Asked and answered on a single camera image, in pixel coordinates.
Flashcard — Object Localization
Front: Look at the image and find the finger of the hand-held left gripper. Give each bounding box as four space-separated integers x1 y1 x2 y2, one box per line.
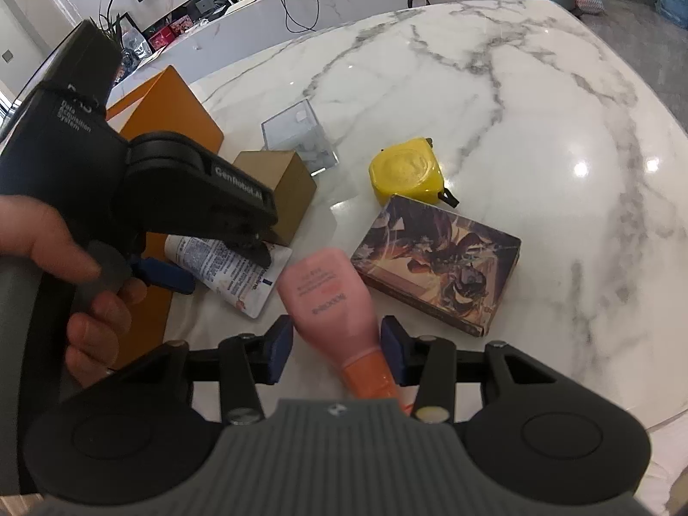
220 223 291 268
129 257 197 296

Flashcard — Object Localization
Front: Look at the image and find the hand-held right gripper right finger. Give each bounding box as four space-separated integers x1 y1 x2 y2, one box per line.
379 316 571 423

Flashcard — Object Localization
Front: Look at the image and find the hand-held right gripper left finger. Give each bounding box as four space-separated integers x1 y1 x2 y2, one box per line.
134 316 295 425

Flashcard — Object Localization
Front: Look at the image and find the white printed tube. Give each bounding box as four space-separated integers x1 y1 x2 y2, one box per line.
164 233 294 319

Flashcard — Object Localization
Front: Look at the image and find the pink bottle with orange cap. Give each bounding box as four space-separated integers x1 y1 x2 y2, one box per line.
276 247 416 414

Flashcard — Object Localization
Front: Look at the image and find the orange cardboard box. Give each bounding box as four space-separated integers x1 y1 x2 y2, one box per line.
104 64 225 373

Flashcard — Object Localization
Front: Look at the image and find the person's left hand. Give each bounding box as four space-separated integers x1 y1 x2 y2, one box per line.
0 193 150 389

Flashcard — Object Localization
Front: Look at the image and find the brown cardboard box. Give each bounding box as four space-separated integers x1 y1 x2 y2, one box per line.
232 149 318 246

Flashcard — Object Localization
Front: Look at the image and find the printed card box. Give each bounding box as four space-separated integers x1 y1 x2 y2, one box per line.
350 194 522 338

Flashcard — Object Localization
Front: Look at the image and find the clear plastic box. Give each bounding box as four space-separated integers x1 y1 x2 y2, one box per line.
261 99 341 178

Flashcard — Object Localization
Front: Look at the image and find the yellow tape measure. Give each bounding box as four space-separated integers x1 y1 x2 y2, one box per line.
368 137 461 209

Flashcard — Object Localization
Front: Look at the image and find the black picture frame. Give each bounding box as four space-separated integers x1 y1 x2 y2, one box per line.
115 11 155 64

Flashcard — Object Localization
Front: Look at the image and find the black cable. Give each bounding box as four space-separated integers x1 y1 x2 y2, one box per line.
298 0 324 34
271 0 302 34

